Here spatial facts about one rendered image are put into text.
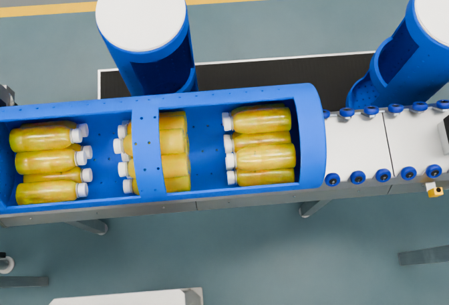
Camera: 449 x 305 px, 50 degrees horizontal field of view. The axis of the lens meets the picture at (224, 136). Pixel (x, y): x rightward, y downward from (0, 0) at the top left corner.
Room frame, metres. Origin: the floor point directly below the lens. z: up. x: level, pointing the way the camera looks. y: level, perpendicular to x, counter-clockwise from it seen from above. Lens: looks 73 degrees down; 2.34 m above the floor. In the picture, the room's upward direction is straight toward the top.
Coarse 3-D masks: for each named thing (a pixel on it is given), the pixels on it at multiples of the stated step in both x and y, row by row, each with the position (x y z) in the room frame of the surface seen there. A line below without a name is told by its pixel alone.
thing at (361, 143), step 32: (352, 128) 0.45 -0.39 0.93; (384, 128) 0.45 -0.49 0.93; (416, 128) 0.45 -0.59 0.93; (352, 160) 0.35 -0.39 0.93; (384, 160) 0.35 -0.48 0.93; (416, 160) 0.35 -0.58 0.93; (448, 160) 0.35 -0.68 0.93; (320, 192) 0.26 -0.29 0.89; (352, 192) 0.26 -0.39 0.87; (384, 192) 0.26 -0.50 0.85; (0, 224) 0.16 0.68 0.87; (32, 224) 0.17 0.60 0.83
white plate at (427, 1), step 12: (420, 0) 0.83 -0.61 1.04; (432, 0) 0.83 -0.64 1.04; (444, 0) 0.83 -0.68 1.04; (420, 12) 0.79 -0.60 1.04; (432, 12) 0.79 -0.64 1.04; (444, 12) 0.79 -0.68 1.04; (420, 24) 0.75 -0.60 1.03; (432, 24) 0.75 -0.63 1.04; (444, 24) 0.75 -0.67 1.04; (432, 36) 0.71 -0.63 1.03; (444, 36) 0.71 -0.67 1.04
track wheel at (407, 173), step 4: (404, 168) 0.31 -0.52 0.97; (408, 168) 0.31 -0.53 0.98; (412, 168) 0.31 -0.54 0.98; (404, 172) 0.30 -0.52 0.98; (408, 172) 0.30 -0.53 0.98; (412, 172) 0.30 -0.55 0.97; (416, 172) 0.30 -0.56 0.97; (404, 176) 0.29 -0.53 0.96; (408, 176) 0.29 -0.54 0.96; (412, 176) 0.29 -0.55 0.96; (408, 180) 0.28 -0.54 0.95
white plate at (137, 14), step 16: (112, 0) 0.83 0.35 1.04; (128, 0) 0.83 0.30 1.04; (144, 0) 0.83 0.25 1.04; (160, 0) 0.83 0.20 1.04; (176, 0) 0.83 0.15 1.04; (96, 16) 0.77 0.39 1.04; (112, 16) 0.77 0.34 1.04; (128, 16) 0.77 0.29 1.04; (144, 16) 0.77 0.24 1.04; (160, 16) 0.77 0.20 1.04; (176, 16) 0.77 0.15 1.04; (112, 32) 0.72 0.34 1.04; (128, 32) 0.72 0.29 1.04; (144, 32) 0.72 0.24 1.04; (160, 32) 0.72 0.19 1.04; (176, 32) 0.72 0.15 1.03; (128, 48) 0.67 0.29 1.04; (144, 48) 0.67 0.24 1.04
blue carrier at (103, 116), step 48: (144, 96) 0.46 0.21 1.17; (192, 96) 0.45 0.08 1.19; (240, 96) 0.44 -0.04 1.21; (288, 96) 0.44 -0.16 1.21; (0, 144) 0.36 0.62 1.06; (96, 144) 0.38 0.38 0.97; (144, 144) 0.31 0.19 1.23; (192, 144) 0.39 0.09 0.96; (0, 192) 0.23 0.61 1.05; (96, 192) 0.24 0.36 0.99; (144, 192) 0.21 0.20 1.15; (192, 192) 0.22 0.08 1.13; (240, 192) 0.22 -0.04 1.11
